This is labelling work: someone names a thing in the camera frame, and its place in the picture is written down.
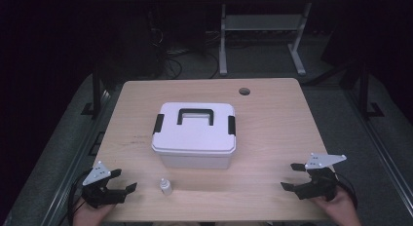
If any white plastic storage box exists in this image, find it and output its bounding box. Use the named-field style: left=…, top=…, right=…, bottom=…
left=158, top=149, right=234, bottom=170

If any black metal post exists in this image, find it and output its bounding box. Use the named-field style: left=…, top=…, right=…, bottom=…
left=357, top=60, right=386, bottom=121
left=80, top=58, right=104, bottom=119

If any person's right hand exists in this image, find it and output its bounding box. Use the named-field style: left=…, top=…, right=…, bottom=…
left=309, top=184, right=362, bottom=226

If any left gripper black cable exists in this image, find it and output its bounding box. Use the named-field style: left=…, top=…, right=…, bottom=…
left=65, top=169, right=92, bottom=226

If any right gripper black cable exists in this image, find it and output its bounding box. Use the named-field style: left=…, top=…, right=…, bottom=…
left=334, top=172, right=358, bottom=210

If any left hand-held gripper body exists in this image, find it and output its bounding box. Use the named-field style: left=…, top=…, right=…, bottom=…
left=80, top=160, right=129, bottom=209

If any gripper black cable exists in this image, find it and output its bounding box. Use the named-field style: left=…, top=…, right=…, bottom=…
left=65, top=169, right=92, bottom=226
left=334, top=172, right=358, bottom=210

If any tangle of floor cables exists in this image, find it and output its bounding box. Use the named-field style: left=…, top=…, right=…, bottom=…
left=148, top=26, right=222, bottom=80

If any person's left hand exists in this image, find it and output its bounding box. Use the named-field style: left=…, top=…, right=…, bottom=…
left=72, top=200, right=115, bottom=226

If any small white dropper bottle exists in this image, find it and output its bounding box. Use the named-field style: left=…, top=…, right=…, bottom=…
left=159, top=177, right=173, bottom=197

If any aluminium floor rail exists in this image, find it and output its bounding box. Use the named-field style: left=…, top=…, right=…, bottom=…
left=343, top=89, right=413, bottom=217
left=40, top=89, right=113, bottom=226

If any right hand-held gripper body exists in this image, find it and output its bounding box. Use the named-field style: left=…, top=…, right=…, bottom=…
left=294, top=152, right=348, bottom=202

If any grey metal stand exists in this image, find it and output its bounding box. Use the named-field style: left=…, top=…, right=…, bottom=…
left=218, top=1, right=314, bottom=77

